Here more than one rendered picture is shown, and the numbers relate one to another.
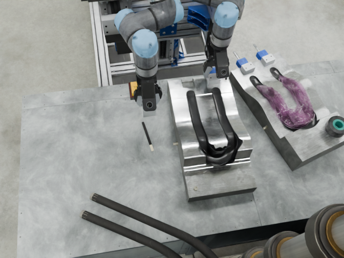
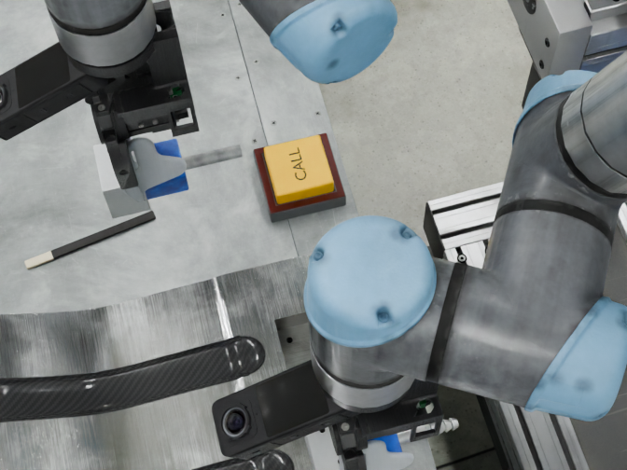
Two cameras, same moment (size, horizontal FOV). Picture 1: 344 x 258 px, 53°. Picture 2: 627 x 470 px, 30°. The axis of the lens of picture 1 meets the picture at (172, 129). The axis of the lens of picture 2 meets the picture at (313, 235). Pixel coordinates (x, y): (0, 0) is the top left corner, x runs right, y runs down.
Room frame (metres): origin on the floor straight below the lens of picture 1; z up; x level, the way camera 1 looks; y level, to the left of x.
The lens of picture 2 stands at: (0.86, -0.43, 1.87)
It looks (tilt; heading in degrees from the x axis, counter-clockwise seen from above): 64 degrees down; 93
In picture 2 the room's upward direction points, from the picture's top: 3 degrees counter-clockwise
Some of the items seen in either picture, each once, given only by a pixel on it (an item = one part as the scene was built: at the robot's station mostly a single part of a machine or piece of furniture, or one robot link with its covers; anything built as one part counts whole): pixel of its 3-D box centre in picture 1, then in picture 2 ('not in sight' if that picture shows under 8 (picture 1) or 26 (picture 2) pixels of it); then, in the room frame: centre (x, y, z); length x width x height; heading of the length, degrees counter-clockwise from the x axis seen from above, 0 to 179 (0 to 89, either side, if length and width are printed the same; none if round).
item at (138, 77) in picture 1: (146, 78); (131, 72); (0.69, 0.10, 1.09); 0.09 x 0.08 x 0.12; 14
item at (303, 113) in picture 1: (288, 99); not in sight; (0.79, -0.47, 0.90); 0.26 x 0.18 x 0.08; 31
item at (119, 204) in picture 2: (147, 98); (172, 166); (0.70, 0.11, 0.93); 0.13 x 0.05 x 0.05; 14
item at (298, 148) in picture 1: (287, 104); not in sight; (0.79, -0.48, 0.86); 0.50 x 0.26 x 0.11; 31
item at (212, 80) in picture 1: (210, 71); (384, 440); (0.89, -0.14, 0.89); 0.13 x 0.05 x 0.05; 14
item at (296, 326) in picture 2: (187, 85); (306, 347); (0.83, -0.05, 0.87); 0.05 x 0.05 x 0.04; 14
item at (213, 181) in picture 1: (209, 131); (69, 459); (0.62, -0.15, 0.87); 0.50 x 0.26 x 0.14; 14
